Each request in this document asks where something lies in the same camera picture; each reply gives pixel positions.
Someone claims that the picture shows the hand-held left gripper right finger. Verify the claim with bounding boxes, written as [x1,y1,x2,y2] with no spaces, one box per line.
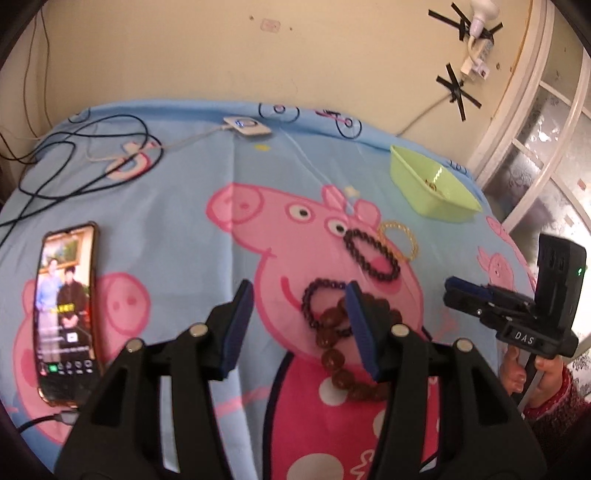
[345,280,548,480]

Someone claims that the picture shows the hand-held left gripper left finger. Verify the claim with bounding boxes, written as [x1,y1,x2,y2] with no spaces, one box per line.
[55,278,256,480]

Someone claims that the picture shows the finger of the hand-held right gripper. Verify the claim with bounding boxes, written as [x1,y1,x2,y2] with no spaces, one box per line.
[444,275,511,301]
[442,287,490,320]

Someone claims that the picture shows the large brown bead bracelet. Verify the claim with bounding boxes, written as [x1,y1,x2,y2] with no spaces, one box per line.
[315,295,403,402]

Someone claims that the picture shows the dark purple bead bracelet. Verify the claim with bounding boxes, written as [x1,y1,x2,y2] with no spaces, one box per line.
[302,278,354,335]
[344,227,402,281]

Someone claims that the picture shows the gold chain bracelet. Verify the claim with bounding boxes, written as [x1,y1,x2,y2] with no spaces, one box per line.
[378,220,420,263]

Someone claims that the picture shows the green plastic basin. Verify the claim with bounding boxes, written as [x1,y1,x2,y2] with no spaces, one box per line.
[389,144,483,224]

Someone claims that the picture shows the person's right forearm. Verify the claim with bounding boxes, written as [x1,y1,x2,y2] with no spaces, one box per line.
[526,364,591,462]

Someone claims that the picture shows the person's right hand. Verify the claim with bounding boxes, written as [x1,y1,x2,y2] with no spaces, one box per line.
[500,345,568,409]

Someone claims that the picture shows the blue printed blanket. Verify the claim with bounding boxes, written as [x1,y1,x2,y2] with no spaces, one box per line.
[0,99,543,480]

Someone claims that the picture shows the smartphone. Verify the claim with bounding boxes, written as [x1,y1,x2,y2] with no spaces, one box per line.
[31,222,106,409]

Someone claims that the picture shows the black tape cross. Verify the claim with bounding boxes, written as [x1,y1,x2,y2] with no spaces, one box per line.
[436,63,482,121]
[428,4,503,43]

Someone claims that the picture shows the white charger puck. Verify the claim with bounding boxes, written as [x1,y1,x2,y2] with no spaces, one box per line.
[223,116,272,138]

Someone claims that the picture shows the white power adapter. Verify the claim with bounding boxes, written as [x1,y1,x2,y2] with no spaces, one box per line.
[459,39,495,81]

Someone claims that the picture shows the white light bulb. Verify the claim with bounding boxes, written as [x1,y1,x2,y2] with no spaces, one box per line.
[466,0,502,38]

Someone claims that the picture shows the grey wall cable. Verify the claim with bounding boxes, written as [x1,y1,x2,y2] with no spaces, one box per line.
[394,95,455,137]

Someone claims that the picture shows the phone charging cable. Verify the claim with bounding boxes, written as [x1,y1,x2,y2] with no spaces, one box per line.
[16,410,80,435]

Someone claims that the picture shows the white window frame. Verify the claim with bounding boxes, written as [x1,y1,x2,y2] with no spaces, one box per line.
[468,0,591,259]

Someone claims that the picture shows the white puck cable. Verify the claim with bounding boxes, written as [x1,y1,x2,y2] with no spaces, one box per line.
[88,128,227,163]

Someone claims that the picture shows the black looped cable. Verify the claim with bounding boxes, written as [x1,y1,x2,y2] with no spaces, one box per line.
[0,115,164,245]

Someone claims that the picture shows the dark wall wire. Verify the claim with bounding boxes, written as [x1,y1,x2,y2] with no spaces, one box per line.
[0,9,51,162]

